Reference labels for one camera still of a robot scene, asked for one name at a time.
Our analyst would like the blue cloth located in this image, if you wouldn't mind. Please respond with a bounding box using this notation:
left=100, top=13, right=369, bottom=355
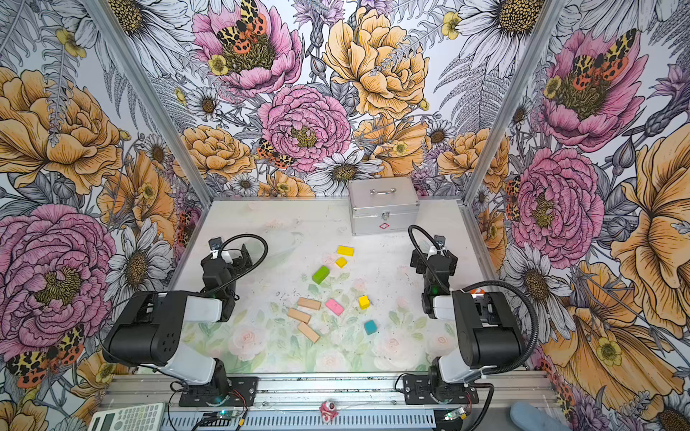
left=510, top=402, right=570, bottom=431

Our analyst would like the white calculator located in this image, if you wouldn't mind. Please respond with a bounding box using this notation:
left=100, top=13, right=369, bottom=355
left=87, top=403, right=165, bottom=431

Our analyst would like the green rectangular block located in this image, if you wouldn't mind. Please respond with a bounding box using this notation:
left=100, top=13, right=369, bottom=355
left=312, top=266, right=330, bottom=285

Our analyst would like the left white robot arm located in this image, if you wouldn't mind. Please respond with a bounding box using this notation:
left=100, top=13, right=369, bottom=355
left=102, top=245, right=253, bottom=407

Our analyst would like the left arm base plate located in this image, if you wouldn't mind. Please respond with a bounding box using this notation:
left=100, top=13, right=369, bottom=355
left=178, top=376, right=259, bottom=408

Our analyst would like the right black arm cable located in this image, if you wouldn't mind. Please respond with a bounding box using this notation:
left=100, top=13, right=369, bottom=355
left=407, top=224, right=540, bottom=375

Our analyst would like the silver metal case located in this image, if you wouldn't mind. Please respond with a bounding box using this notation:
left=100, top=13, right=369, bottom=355
left=348, top=177, right=420, bottom=236

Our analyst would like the yellow rectangular block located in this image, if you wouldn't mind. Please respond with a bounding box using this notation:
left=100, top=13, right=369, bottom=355
left=337, top=246, right=355, bottom=257

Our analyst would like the natural wood block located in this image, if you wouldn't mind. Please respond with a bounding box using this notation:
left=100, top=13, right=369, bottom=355
left=298, top=297, right=322, bottom=311
left=298, top=323, right=320, bottom=343
left=287, top=308, right=311, bottom=324

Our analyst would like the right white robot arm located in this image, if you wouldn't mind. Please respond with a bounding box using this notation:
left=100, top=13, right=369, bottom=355
left=404, top=251, right=526, bottom=405

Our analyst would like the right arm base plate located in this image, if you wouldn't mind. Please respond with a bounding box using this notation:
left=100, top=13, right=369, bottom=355
left=395, top=374, right=479, bottom=405

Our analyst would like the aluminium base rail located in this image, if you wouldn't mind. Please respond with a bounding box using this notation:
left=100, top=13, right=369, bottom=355
left=102, top=370, right=558, bottom=412

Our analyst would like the teal cube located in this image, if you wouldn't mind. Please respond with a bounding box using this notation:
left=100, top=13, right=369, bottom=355
left=364, top=321, right=378, bottom=335

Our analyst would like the pink toy figure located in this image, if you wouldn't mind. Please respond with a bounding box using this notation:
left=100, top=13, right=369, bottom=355
left=319, top=400, right=339, bottom=423

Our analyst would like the pink rectangular block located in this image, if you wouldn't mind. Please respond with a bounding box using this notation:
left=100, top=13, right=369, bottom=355
left=325, top=298, right=344, bottom=316

